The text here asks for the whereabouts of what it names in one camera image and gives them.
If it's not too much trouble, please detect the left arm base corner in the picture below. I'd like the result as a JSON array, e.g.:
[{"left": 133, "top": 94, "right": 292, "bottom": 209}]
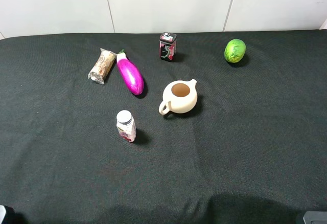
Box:
[{"left": 0, "top": 205, "right": 15, "bottom": 224}]

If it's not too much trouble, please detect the right arm base corner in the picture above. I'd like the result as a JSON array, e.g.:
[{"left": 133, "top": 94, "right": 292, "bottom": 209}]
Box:
[{"left": 303, "top": 211, "right": 327, "bottom": 224}]

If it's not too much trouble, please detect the cream ceramic teapot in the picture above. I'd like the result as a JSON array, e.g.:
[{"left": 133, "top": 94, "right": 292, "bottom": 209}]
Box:
[{"left": 158, "top": 79, "right": 198, "bottom": 115}]

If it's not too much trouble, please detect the purple toy eggplant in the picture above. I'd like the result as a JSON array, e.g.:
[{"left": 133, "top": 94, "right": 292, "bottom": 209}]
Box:
[{"left": 116, "top": 49, "right": 144, "bottom": 96}]

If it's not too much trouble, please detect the small white yogurt bottle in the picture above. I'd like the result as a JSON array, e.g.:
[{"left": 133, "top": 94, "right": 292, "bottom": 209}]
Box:
[{"left": 116, "top": 110, "right": 136, "bottom": 143}]

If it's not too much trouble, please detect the wrapped snack roll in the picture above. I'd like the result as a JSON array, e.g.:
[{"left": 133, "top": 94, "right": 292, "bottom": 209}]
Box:
[{"left": 88, "top": 48, "right": 116, "bottom": 85}]

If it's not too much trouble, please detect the green toy mango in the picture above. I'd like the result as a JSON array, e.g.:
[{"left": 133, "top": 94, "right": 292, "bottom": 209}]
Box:
[{"left": 224, "top": 39, "right": 246, "bottom": 63}]

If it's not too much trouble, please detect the black table cloth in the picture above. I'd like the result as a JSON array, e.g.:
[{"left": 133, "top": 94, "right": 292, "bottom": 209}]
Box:
[{"left": 1, "top": 30, "right": 326, "bottom": 223}]

